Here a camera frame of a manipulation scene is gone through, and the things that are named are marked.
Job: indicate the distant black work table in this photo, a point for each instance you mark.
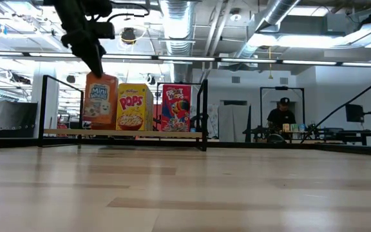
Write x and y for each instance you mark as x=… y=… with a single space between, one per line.
x=333 y=132

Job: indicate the silver spiral ceiling duct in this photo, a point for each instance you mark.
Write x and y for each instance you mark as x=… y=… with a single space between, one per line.
x=269 y=16
x=179 y=25

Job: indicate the long ceiling light strip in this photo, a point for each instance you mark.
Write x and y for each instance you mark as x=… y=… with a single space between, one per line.
x=185 y=58

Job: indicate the orange Mini Wheats cereal box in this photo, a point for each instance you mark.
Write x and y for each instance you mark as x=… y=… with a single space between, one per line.
x=100 y=106

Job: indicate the white covered cabinet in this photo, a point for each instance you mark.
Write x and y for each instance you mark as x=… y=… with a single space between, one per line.
x=232 y=122

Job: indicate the yellow Corn Pops cereal box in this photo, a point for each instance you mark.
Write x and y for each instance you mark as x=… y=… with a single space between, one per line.
x=134 y=106

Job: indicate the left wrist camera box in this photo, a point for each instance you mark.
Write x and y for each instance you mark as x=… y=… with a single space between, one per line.
x=103 y=30

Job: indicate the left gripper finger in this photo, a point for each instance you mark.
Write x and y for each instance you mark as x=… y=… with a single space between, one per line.
x=93 y=59

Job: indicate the distant black rack frame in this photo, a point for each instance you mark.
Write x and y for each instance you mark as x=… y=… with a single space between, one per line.
x=282 y=88

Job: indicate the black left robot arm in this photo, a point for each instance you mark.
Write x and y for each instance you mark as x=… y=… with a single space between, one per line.
x=76 y=8

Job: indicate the black monitor on stand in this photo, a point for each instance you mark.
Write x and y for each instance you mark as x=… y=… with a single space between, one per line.
x=354 y=112

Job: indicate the person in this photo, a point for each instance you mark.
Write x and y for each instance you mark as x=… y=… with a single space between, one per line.
x=281 y=117

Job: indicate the grey wall vent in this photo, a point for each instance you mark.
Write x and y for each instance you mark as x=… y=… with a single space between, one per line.
x=236 y=79
x=283 y=80

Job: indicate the black diagonal frame strut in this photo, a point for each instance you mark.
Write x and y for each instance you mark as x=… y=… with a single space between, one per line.
x=346 y=106

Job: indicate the red Froot Loops cereal box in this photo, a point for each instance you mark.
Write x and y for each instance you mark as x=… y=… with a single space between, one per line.
x=176 y=109

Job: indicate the grey covered table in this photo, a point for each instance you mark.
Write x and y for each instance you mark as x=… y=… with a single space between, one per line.
x=8 y=119

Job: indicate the black ceiling dome camera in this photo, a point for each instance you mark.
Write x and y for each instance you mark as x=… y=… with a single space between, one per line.
x=128 y=35

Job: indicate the small distant carton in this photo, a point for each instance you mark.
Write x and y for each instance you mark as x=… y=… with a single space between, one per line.
x=294 y=127
x=302 y=127
x=286 y=127

